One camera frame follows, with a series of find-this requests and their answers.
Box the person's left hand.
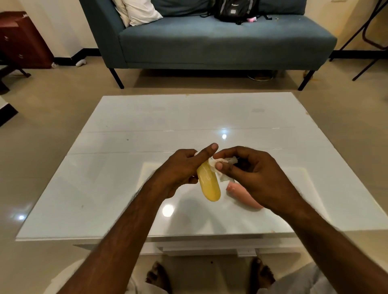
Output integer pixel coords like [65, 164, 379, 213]
[145, 143, 219, 199]

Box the person's right hand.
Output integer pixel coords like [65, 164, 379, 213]
[213, 146, 305, 217]

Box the white torn plastic wrapper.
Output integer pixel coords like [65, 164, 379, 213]
[209, 156, 239, 183]

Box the yellow ice pop tube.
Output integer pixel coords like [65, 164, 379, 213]
[196, 160, 221, 202]

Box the person's right forearm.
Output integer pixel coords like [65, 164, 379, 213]
[280, 201, 388, 294]

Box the person's left forearm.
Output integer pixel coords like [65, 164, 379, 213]
[57, 182, 170, 294]

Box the pink ice pop tube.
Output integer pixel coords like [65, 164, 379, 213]
[226, 182, 264, 209]

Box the brown sandal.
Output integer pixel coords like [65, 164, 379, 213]
[247, 70, 275, 82]

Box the person's right foot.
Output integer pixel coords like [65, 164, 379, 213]
[249, 257, 276, 294]

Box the person's foot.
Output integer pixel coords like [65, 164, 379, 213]
[249, 257, 276, 294]
[145, 261, 172, 294]

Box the blue-grey fabric sofa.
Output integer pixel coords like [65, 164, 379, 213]
[79, 0, 337, 91]

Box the person's left foot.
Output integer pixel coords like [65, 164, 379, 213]
[145, 261, 172, 294]

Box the person's right leg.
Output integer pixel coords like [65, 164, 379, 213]
[257, 262, 337, 294]

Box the person's leg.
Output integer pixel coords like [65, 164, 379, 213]
[257, 262, 337, 294]
[43, 259, 169, 294]

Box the black backpack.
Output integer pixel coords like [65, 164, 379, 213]
[200, 0, 273, 25]

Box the dark blue back cushion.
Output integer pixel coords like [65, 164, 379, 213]
[151, 0, 214, 17]
[258, 0, 307, 16]

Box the white pillow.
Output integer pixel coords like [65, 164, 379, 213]
[123, 0, 163, 27]

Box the cream pillow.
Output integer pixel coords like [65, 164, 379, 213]
[112, 0, 131, 28]

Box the person's left leg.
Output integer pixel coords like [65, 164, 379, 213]
[43, 259, 169, 294]

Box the black metal folding stand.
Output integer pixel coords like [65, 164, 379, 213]
[329, 0, 388, 82]

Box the black chair base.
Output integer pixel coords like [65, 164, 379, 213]
[0, 62, 32, 91]

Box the red-brown wooden cabinet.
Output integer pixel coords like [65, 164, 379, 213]
[0, 11, 55, 69]

